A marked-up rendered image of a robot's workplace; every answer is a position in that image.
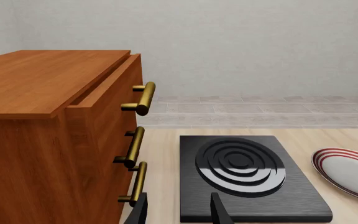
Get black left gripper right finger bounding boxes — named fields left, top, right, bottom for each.
left=210, top=192, right=236, bottom=224

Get white plate with red rings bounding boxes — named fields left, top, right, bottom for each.
left=311, top=147, right=358, bottom=203

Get wooden drawer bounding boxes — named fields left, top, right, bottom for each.
left=66, top=53, right=144, bottom=178

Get flat black stove plate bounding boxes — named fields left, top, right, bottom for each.
left=178, top=134, right=334, bottom=224

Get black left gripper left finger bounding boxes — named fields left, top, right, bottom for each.
left=126, top=192, right=149, bottom=224

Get wooden cabinet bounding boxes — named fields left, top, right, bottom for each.
left=0, top=49, right=144, bottom=224

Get brass drawer handle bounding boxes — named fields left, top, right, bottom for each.
left=112, top=126, right=146, bottom=169
left=121, top=81, right=157, bottom=116
left=117, top=161, right=148, bottom=207

